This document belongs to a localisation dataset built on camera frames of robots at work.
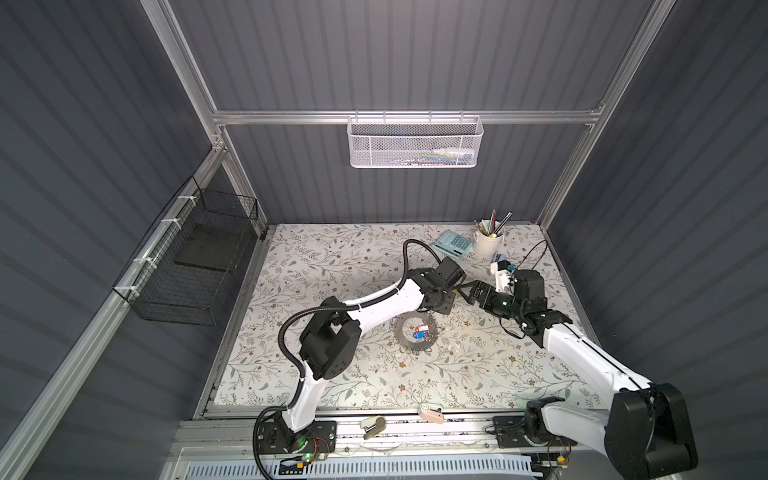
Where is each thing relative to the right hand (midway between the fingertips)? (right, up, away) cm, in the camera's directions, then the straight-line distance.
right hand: (471, 294), depth 84 cm
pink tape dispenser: (-12, -30, -8) cm, 33 cm away
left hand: (-7, -3, +5) cm, 9 cm away
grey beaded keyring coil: (-18, -16, +5) cm, 25 cm away
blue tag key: (-14, -13, +7) cm, 21 cm away
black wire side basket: (-74, +9, -12) cm, 75 cm away
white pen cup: (+12, +14, +24) cm, 31 cm away
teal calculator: (+1, +16, +28) cm, 32 cm away
